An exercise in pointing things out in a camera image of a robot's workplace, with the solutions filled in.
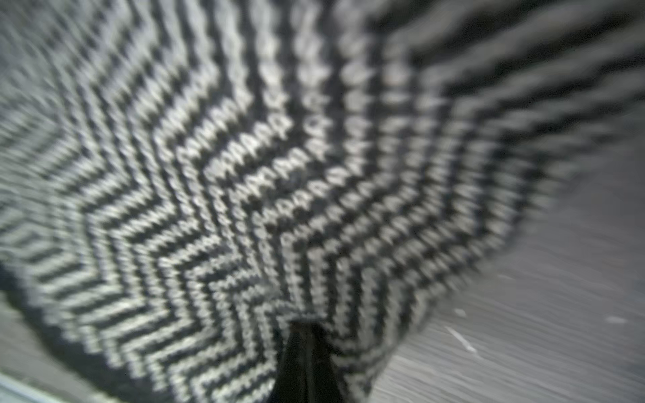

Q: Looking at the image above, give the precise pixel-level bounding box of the black white houndstooth scarf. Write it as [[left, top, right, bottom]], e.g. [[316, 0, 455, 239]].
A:
[[1, 1, 644, 402]]

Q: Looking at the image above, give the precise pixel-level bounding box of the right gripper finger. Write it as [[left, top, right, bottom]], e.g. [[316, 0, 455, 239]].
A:
[[267, 322, 344, 403]]

